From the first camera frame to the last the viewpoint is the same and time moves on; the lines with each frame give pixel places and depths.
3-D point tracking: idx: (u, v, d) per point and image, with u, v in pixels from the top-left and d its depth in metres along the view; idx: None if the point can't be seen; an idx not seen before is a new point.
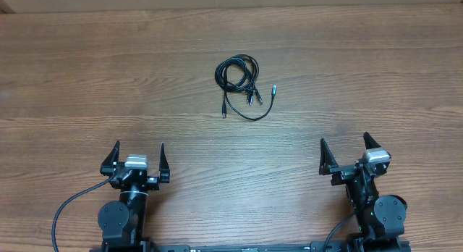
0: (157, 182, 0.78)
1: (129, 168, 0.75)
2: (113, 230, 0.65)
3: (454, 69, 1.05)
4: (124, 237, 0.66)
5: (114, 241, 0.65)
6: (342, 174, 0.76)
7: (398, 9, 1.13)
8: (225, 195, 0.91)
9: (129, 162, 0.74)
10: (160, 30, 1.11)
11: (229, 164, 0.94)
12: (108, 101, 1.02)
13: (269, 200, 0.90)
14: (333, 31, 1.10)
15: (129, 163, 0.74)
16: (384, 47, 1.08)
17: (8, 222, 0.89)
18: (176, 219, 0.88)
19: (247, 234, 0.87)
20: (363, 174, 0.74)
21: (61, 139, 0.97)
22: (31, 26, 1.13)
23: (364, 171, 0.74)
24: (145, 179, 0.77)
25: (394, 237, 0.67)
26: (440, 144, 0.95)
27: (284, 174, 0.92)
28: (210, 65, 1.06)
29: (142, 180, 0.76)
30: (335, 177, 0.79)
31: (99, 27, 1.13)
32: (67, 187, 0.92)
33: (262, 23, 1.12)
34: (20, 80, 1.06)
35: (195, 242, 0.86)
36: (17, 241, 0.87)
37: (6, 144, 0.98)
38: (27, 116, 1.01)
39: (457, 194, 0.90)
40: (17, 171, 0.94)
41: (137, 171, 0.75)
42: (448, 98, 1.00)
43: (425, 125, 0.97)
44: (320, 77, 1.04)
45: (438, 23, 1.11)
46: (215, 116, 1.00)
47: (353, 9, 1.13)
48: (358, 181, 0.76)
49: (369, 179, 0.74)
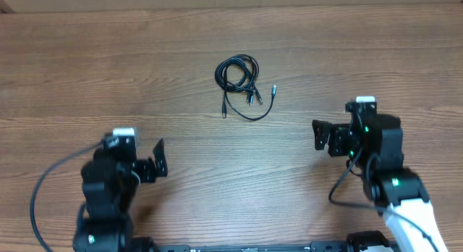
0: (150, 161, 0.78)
1: (116, 135, 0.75)
2: (95, 180, 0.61)
3: (454, 69, 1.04)
4: (105, 190, 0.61)
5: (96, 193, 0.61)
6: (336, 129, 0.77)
7: (398, 9, 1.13)
8: (225, 195, 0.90)
9: (118, 131, 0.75)
10: (160, 30, 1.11)
11: (229, 164, 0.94)
12: (108, 101, 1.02)
13: (269, 200, 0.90)
14: (333, 31, 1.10)
15: (117, 130, 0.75)
16: (384, 47, 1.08)
17: (9, 221, 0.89)
18: (176, 219, 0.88)
19: (247, 234, 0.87)
20: (354, 111, 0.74)
21: (61, 139, 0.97)
22: (32, 25, 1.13)
23: (352, 108, 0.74)
24: (132, 148, 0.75)
25: (396, 145, 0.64)
26: (440, 144, 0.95)
27: (284, 174, 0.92)
28: (210, 65, 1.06)
29: (131, 152, 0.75)
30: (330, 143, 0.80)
31: (99, 27, 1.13)
32: (67, 187, 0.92)
33: (263, 23, 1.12)
34: (20, 80, 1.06)
35: (195, 242, 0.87)
36: (17, 241, 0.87)
37: (6, 144, 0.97)
38: (27, 116, 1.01)
39: (457, 194, 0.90)
40: (17, 171, 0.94)
41: (124, 139, 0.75)
42: (448, 98, 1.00)
43: (425, 125, 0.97)
44: (320, 77, 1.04)
45: (438, 23, 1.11)
46: (215, 116, 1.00)
47: (353, 9, 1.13)
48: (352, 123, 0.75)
49: (359, 110, 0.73)
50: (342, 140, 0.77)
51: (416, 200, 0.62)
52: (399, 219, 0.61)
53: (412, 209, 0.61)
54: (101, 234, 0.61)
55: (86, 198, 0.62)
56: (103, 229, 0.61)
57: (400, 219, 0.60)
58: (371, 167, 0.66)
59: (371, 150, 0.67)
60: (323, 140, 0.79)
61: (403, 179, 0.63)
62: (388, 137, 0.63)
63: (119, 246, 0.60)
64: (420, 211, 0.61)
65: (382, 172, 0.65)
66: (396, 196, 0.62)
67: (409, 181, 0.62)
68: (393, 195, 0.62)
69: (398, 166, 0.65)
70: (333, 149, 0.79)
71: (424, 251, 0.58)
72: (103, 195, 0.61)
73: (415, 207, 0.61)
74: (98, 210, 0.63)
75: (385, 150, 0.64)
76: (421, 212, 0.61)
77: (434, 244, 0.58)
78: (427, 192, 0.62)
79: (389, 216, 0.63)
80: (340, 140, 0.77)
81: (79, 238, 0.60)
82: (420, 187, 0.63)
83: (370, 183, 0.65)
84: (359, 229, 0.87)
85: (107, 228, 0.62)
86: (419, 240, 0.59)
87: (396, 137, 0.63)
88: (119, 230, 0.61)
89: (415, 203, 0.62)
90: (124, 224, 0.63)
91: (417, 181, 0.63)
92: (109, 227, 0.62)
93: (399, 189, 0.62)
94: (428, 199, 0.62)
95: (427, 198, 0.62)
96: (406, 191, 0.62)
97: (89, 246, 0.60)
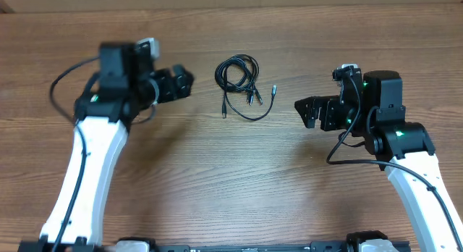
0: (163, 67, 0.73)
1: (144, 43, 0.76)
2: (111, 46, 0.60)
3: (454, 69, 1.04)
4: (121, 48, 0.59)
5: (111, 53, 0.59)
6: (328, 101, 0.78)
7: (398, 9, 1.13)
8: (225, 195, 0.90)
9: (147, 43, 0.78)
10: (160, 30, 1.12)
11: (229, 164, 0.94)
12: None
13: (269, 200, 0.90)
14: (333, 31, 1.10)
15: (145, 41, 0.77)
16: (384, 47, 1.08)
17: (9, 222, 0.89)
18: (176, 219, 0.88)
19: (247, 234, 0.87)
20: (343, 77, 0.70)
21: (61, 139, 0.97)
22: (32, 25, 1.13)
23: (341, 74, 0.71)
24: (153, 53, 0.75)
25: (396, 96, 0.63)
26: (440, 144, 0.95)
27: (284, 173, 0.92)
28: (210, 65, 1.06)
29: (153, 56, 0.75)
30: (323, 122, 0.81)
31: (99, 27, 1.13)
32: None
33: (263, 23, 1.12)
34: (20, 80, 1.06)
35: (195, 242, 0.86)
36: (17, 241, 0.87)
37: (6, 144, 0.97)
38: (27, 116, 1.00)
39: (456, 193, 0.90)
40: (17, 171, 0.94)
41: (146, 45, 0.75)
42: (449, 98, 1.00)
43: (425, 125, 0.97)
44: (320, 77, 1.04)
45: (438, 23, 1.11)
46: (215, 116, 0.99)
47: (352, 9, 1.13)
48: (343, 88, 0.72)
49: (351, 73, 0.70)
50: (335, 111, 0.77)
51: (420, 152, 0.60)
52: (403, 171, 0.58)
53: (417, 161, 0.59)
54: (105, 99, 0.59)
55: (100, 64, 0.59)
56: (107, 97, 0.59)
57: (404, 171, 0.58)
58: (372, 123, 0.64)
59: (370, 105, 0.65)
60: (315, 116, 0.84)
61: (406, 129, 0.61)
62: (388, 87, 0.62)
63: (120, 114, 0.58)
64: (425, 164, 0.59)
65: (383, 124, 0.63)
66: (399, 148, 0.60)
67: (414, 132, 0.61)
68: (396, 148, 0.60)
69: (399, 119, 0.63)
70: (326, 122, 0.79)
71: (428, 203, 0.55)
72: (117, 64, 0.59)
73: (419, 158, 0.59)
74: (108, 80, 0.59)
75: (385, 101, 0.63)
76: (424, 162, 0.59)
77: (438, 195, 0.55)
78: (432, 145, 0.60)
79: (391, 169, 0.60)
80: (333, 111, 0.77)
81: (82, 98, 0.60)
82: (425, 137, 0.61)
83: (372, 135, 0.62)
84: (359, 229, 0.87)
85: (113, 97, 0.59)
86: (422, 192, 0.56)
87: (396, 87, 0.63)
88: (123, 100, 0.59)
89: (419, 155, 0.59)
90: (131, 96, 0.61)
91: (422, 132, 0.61)
92: (114, 95, 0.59)
93: (402, 140, 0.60)
94: (433, 151, 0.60)
95: (432, 150, 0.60)
96: (410, 142, 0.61)
97: (90, 104, 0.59)
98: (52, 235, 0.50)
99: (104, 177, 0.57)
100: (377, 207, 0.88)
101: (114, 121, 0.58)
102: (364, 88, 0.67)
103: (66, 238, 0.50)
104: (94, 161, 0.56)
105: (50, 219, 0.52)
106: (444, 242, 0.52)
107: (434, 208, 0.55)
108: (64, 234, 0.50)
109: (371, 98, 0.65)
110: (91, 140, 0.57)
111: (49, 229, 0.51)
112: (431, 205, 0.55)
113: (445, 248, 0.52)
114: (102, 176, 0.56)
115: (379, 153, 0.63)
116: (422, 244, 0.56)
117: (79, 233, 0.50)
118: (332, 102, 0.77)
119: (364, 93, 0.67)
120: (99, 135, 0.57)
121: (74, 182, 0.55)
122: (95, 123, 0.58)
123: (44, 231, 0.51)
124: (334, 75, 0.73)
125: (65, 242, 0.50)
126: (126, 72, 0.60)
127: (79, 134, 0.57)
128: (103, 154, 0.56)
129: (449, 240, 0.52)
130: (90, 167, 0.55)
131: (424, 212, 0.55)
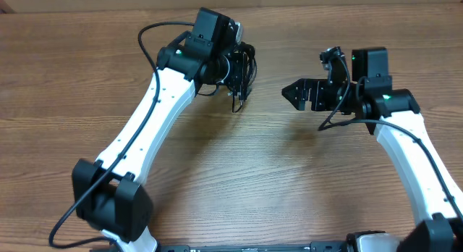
0: (253, 52, 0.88)
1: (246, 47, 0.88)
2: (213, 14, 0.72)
3: (455, 69, 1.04)
4: (219, 20, 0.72)
5: (209, 20, 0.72)
6: (320, 85, 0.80)
7: (398, 9, 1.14)
8: (225, 195, 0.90)
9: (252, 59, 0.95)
10: (160, 30, 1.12)
11: (230, 164, 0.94)
12: (108, 101, 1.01)
13: (269, 200, 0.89)
14: (333, 31, 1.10)
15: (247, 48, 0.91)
16: (383, 46, 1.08)
17: (9, 222, 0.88)
18: (177, 219, 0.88)
19: (247, 234, 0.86)
20: (330, 57, 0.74)
21: (61, 139, 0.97)
22: (33, 26, 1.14)
23: (328, 54, 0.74)
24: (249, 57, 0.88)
25: (382, 66, 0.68)
26: (440, 144, 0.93)
27: (284, 173, 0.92)
28: None
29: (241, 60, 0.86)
30: (314, 101, 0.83)
31: (100, 27, 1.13)
32: (66, 187, 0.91)
33: (263, 23, 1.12)
34: (20, 80, 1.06)
35: (195, 242, 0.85)
36: (17, 241, 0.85)
37: (6, 144, 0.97)
38: (27, 116, 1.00)
39: None
40: (17, 171, 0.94)
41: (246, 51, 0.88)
42: (449, 98, 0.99)
43: (425, 125, 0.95)
44: (320, 77, 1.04)
45: (437, 23, 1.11)
46: (216, 116, 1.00)
47: (351, 9, 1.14)
48: (331, 70, 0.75)
49: (338, 53, 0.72)
50: (323, 92, 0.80)
51: (406, 112, 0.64)
52: (391, 128, 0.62)
53: (404, 119, 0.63)
54: (188, 53, 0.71)
55: (195, 26, 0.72)
56: (191, 52, 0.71)
57: (391, 128, 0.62)
58: (360, 93, 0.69)
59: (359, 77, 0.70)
60: (306, 96, 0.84)
61: (393, 94, 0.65)
62: (373, 56, 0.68)
63: (196, 71, 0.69)
64: (411, 121, 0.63)
65: (371, 91, 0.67)
66: (387, 109, 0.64)
67: (401, 95, 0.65)
68: (384, 107, 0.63)
69: (386, 86, 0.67)
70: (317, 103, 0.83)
71: (415, 154, 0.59)
72: (209, 30, 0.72)
73: (405, 117, 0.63)
74: (197, 41, 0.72)
75: (372, 70, 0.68)
76: (409, 119, 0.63)
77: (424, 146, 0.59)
78: (417, 103, 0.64)
79: (380, 129, 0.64)
80: (322, 91, 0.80)
81: (168, 48, 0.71)
82: (411, 100, 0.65)
83: (362, 102, 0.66)
84: (359, 229, 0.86)
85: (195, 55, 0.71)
86: (409, 144, 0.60)
87: (381, 58, 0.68)
88: (202, 60, 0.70)
89: (406, 115, 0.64)
90: (209, 61, 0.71)
91: (409, 95, 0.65)
92: (197, 54, 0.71)
93: (390, 103, 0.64)
94: (419, 111, 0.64)
95: (418, 110, 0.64)
96: (397, 104, 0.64)
97: (174, 55, 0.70)
98: (105, 164, 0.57)
99: (166, 124, 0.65)
100: (377, 207, 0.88)
101: (189, 80, 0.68)
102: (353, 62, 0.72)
103: (118, 169, 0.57)
104: (163, 107, 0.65)
105: (110, 148, 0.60)
106: (431, 186, 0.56)
107: (421, 160, 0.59)
108: (116, 165, 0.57)
109: (359, 70, 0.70)
110: (164, 90, 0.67)
111: (104, 158, 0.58)
112: (419, 156, 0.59)
113: (432, 190, 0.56)
114: (164, 124, 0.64)
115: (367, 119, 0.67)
116: (411, 194, 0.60)
117: (129, 170, 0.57)
118: (321, 83, 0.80)
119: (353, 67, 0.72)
120: (173, 86, 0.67)
121: (139, 118, 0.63)
122: (172, 74, 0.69)
123: (100, 157, 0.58)
124: (323, 58, 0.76)
125: (115, 172, 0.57)
126: (215, 38, 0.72)
127: (155, 79, 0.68)
128: (171, 103, 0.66)
129: (435, 184, 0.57)
130: (159, 111, 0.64)
131: (410, 161, 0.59)
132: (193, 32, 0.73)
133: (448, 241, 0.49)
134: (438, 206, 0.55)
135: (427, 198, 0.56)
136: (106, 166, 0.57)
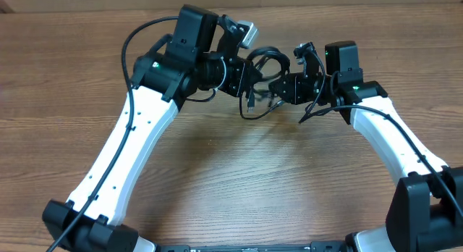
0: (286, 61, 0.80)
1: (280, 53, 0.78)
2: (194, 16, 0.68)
3: (454, 69, 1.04)
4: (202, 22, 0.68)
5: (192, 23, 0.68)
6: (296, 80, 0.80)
7: (398, 9, 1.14)
8: (225, 195, 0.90)
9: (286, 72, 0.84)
10: (160, 30, 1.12)
11: (229, 164, 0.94)
12: (108, 100, 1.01)
13: (268, 200, 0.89)
14: (333, 30, 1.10)
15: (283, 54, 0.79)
16: (383, 46, 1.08)
17: (9, 222, 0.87)
18: (176, 219, 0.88)
19: (247, 234, 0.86)
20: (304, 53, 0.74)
21: (61, 139, 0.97)
22: (33, 26, 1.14)
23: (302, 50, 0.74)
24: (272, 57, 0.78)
25: (353, 60, 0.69)
26: (440, 144, 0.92)
27: (283, 173, 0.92)
28: None
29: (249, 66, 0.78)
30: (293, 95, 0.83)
31: (99, 27, 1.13)
32: (67, 187, 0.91)
33: (262, 23, 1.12)
34: (20, 80, 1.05)
35: (195, 243, 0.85)
36: (17, 240, 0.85)
37: (6, 144, 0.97)
38: (27, 116, 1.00)
39: None
40: (17, 170, 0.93)
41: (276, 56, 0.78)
42: (449, 98, 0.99)
43: (425, 125, 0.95)
44: None
45: (438, 23, 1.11)
46: (216, 115, 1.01)
47: (351, 9, 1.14)
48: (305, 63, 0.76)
49: (312, 48, 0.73)
50: (300, 86, 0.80)
51: (376, 98, 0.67)
52: (362, 110, 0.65)
53: (374, 103, 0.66)
54: (167, 67, 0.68)
55: (176, 30, 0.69)
56: (171, 64, 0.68)
57: (363, 110, 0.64)
58: (333, 86, 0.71)
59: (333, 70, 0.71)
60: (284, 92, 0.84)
61: (362, 86, 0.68)
62: (346, 51, 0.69)
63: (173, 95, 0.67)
64: (381, 102, 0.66)
65: (344, 85, 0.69)
66: (359, 98, 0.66)
67: (368, 87, 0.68)
68: (355, 96, 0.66)
69: (359, 80, 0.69)
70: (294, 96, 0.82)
71: (390, 128, 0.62)
72: (191, 35, 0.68)
73: (375, 101, 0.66)
74: (180, 47, 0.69)
75: (343, 64, 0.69)
76: (378, 101, 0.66)
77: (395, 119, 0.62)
78: (384, 90, 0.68)
79: (354, 114, 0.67)
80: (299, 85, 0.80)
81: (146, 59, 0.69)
82: (379, 88, 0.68)
83: (335, 95, 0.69)
84: (359, 229, 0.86)
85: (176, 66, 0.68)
86: (381, 122, 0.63)
87: (351, 51, 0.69)
88: (185, 72, 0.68)
89: (375, 100, 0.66)
90: (192, 69, 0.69)
91: (377, 85, 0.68)
92: (179, 65, 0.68)
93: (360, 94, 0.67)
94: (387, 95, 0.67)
95: (385, 94, 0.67)
96: (366, 95, 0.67)
97: (151, 71, 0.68)
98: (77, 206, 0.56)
99: (145, 148, 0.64)
100: (377, 207, 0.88)
101: (168, 100, 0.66)
102: (326, 57, 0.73)
103: (90, 212, 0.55)
104: (137, 135, 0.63)
105: (79, 188, 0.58)
106: (404, 151, 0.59)
107: (395, 135, 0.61)
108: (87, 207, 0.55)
109: (332, 66, 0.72)
110: (139, 114, 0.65)
111: (75, 198, 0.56)
112: (392, 130, 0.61)
113: (405, 155, 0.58)
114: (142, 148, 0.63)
115: (343, 111, 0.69)
116: (392, 169, 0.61)
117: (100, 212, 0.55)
118: (298, 77, 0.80)
119: (327, 61, 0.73)
120: (149, 110, 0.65)
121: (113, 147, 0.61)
122: (147, 93, 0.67)
123: (71, 198, 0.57)
124: (296, 53, 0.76)
125: (87, 214, 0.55)
126: (199, 43, 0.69)
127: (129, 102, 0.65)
128: (147, 129, 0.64)
129: (408, 149, 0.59)
130: (134, 140, 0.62)
131: (385, 135, 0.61)
132: (174, 37, 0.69)
133: (425, 195, 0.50)
134: (413, 168, 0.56)
135: (403, 162, 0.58)
136: (77, 208, 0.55)
